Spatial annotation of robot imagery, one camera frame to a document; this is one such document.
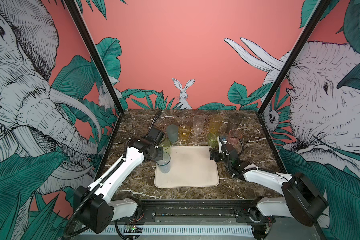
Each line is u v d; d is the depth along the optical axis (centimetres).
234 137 104
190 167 91
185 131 104
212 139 101
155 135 61
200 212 76
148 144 54
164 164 77
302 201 43
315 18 72
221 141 77
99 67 92
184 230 70
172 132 102
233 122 116
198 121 99
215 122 105
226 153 66
